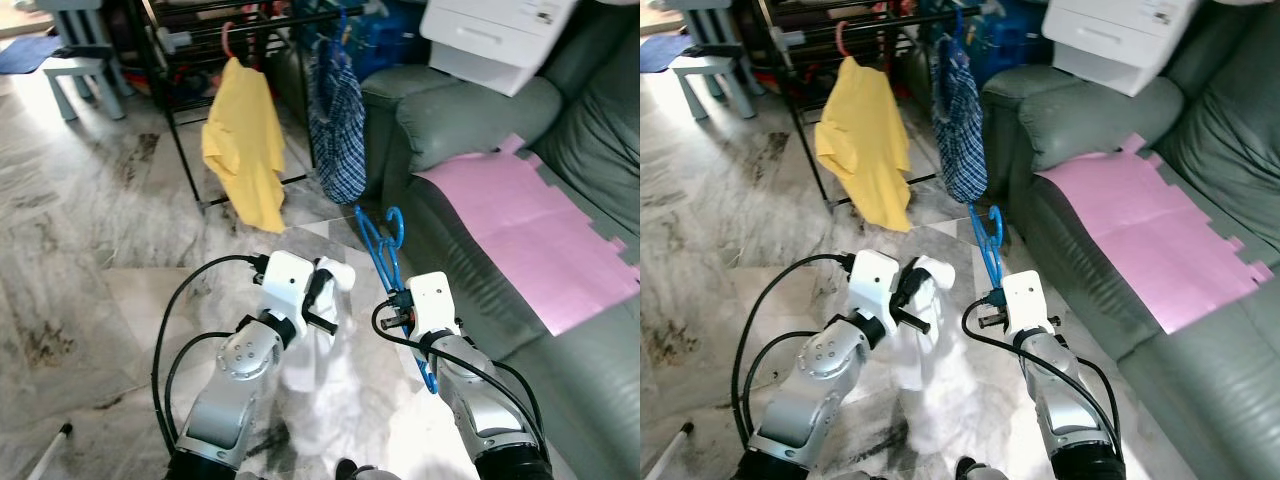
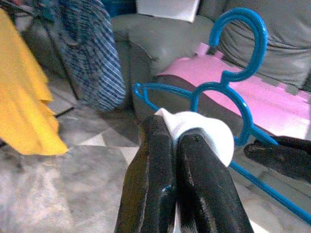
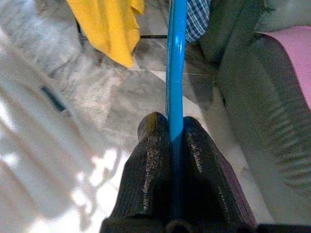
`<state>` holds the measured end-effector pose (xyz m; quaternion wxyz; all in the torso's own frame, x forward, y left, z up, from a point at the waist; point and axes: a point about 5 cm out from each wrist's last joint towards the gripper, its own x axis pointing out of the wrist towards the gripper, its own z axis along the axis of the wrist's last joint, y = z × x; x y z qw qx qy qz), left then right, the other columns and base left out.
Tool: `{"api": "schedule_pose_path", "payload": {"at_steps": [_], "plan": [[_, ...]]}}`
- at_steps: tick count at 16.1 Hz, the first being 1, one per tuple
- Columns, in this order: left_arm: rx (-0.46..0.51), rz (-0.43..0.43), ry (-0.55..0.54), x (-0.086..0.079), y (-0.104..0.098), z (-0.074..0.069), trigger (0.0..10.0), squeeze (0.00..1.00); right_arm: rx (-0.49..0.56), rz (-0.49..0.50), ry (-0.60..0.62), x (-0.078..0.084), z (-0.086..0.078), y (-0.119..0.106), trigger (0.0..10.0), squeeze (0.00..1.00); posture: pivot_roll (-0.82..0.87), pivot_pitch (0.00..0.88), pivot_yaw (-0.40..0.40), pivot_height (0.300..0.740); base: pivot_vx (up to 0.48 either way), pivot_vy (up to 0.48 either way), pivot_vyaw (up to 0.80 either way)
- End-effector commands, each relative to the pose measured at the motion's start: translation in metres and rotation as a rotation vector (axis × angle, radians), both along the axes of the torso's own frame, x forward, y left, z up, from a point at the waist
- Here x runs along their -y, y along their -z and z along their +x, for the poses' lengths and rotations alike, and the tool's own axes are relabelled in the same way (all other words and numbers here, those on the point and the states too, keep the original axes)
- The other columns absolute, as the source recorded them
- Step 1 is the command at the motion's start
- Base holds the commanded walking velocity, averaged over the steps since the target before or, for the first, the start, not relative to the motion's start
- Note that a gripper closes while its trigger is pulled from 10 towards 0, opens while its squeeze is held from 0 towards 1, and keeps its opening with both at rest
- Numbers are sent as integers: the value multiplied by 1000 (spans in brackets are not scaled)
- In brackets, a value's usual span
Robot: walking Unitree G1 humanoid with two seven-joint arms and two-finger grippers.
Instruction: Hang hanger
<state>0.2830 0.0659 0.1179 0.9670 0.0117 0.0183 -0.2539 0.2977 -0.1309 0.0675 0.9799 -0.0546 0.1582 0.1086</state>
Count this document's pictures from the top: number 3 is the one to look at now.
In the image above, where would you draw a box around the pink mat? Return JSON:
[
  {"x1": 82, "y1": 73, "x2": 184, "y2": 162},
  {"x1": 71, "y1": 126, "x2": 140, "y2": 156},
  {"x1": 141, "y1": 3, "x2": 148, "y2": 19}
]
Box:
[{"x1": 257, "y1": 25, "x2": 311, "y2": 110}]

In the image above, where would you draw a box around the grey green sofa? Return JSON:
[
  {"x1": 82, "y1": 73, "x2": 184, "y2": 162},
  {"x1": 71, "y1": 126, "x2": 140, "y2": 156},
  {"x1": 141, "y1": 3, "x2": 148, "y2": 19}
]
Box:
[{"x1": 198, "y1": 0, "x2": 311, "y2": 224}]

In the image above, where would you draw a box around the yellow shirt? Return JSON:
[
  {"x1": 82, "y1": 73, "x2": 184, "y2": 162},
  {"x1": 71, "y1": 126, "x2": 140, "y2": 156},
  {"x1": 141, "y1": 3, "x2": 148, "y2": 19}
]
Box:
[{"x1": 65, "y1": 0, "x2": 145, "y2": 69}]

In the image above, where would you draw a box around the light blue clothes hanger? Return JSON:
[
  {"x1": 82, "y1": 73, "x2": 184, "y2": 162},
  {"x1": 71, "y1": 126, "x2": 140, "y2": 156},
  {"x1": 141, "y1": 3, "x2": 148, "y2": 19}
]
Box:
[{"x1": 165, "y1": 0, "x2": 188, "y2": 219}]

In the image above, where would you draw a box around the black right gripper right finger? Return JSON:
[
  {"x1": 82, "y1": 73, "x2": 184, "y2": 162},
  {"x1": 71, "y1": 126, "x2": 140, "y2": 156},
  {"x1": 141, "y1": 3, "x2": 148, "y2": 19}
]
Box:
[{"x1": 182, "y1": 116, "x2": 259, "y2": 233}]

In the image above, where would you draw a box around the blue plaid shirt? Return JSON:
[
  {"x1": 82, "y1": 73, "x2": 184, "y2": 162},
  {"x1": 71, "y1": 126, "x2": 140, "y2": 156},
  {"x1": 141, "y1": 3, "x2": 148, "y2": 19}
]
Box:
[{"x1": 186, "y1": 0, "x2": 212, "y2": 44}]

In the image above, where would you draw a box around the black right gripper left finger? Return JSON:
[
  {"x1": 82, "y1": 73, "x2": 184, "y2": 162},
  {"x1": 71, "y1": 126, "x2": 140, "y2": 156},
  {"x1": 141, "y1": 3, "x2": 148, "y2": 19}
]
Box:
[{"x1": 101, "y1": 111, "x2": 174, "y2": 233}]

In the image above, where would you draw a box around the white garment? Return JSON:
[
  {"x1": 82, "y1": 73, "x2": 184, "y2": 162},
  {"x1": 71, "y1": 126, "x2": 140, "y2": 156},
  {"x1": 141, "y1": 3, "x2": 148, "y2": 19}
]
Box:
[{"x1": 0, "y1": 24, "x2": 137, "y2": 233}]

